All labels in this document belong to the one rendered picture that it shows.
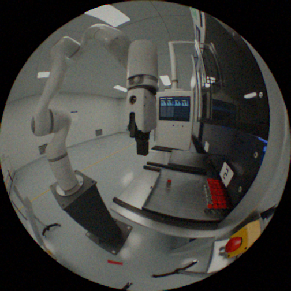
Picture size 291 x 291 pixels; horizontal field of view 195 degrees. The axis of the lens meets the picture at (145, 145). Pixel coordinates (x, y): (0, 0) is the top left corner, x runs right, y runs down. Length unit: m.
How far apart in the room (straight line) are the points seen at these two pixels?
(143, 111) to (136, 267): 1.25
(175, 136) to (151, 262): 1.52
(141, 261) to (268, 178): 1.15
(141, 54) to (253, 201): 0.41
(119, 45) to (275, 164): 0.48
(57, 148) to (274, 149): 0.66
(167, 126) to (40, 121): 1.15
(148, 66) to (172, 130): 0.96
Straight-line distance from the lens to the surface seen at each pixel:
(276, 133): 0.23
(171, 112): 1.11
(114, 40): 0.34
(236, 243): 0.24
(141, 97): 0.19
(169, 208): 0.36
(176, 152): 0.80
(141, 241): 1.20
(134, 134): 0.18
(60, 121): 0.47
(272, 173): 0.23
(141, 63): 0.23
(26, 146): 5.14
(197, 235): 0.35
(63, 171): 0.49
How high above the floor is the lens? 1.19
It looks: 18 degrees down
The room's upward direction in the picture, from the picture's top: straight up
